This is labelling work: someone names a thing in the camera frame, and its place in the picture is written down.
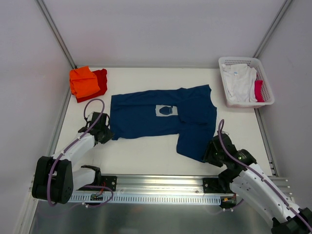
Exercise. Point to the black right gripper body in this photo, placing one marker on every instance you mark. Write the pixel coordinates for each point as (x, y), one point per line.
(210, 156)

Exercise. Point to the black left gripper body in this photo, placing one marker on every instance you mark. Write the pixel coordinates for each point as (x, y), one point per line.
(105, 136)

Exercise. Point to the blue printed t shirt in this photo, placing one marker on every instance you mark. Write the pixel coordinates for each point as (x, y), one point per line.
(186, 112)

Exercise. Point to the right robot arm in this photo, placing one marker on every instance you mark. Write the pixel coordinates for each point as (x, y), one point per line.
(244, 177)

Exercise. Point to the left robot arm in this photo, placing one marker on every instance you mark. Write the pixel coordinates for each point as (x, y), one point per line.
(62, 163)

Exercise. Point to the orange folded t shirt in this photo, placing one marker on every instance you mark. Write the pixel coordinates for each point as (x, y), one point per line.
(76, 76)

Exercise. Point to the red folded t shirt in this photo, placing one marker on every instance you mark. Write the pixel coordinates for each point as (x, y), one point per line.
(102, 83)

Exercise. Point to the white plastic basket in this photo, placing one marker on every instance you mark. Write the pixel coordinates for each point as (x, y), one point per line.
(266, 90)

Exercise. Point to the white t shirt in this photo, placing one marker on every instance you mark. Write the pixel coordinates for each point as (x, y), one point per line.
(239, 80)

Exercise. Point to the pink t shirt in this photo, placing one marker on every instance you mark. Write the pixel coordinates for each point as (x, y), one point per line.
(257, 90)

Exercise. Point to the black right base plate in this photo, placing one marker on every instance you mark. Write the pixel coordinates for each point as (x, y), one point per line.
(211, 185)

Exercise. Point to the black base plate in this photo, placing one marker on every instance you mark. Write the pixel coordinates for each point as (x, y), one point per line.
(211, 185)
(108, 182)

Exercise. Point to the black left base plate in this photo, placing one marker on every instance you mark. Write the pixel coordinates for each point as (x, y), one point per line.
(108, 182)

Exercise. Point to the aluminium front rail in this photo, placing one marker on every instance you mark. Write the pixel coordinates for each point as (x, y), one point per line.
(158, 184)

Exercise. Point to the white slotted cable duct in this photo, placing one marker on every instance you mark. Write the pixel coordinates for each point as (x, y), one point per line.
(147, 199)

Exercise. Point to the left aluminium corner post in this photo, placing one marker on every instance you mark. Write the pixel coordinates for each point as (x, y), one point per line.
(53, 27)

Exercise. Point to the aluminium corner post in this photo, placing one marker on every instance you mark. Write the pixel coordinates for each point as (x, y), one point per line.
(53, 27)
(273, 26)

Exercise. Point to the right aluminium corner post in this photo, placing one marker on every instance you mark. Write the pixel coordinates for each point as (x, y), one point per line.
(273, 26)

